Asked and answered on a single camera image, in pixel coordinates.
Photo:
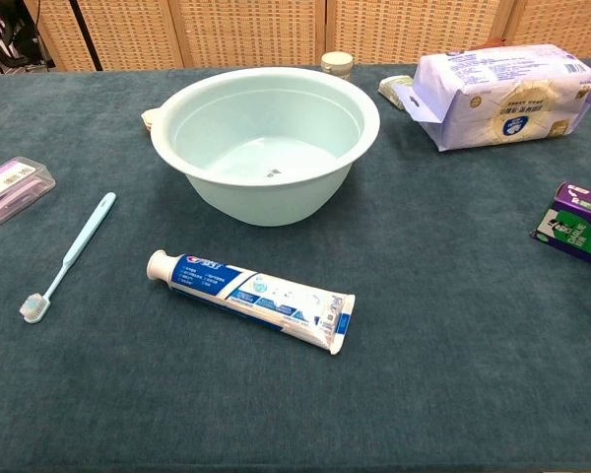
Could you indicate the purple green carton box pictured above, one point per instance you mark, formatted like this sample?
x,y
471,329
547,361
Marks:
x,y
571,231

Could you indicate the white blue toothpaste tube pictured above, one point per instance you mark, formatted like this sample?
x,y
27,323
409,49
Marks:
x,y
256,293

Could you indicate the clear case with purple contents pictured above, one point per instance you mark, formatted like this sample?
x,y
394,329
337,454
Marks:
x,y
15,189

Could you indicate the light blue plastic basin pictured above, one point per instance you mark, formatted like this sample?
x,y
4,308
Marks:
x,y
276,202

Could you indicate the lavender tissue pack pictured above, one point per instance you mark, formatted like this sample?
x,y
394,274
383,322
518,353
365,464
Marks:
x,y
497,98

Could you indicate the small green wrapped packet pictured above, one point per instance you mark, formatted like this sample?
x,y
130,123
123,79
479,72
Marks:
x,y
391,88

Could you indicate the teal table cloth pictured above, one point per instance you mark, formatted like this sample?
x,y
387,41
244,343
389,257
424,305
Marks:
x,y
423,345

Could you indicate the white cream jar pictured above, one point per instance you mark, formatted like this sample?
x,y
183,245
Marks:
x,y
336,63

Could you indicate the wicker folding screen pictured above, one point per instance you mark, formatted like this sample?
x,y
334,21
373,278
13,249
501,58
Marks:
x,y
251,29

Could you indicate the cream toothbrush case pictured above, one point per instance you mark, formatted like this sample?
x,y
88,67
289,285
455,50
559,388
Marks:
x,y
148,120

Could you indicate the black tripod stand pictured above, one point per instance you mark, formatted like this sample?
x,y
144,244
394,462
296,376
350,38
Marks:
x,y
86,34

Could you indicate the light blue toothbrush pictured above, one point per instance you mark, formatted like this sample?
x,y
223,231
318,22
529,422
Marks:
x,y
79,246

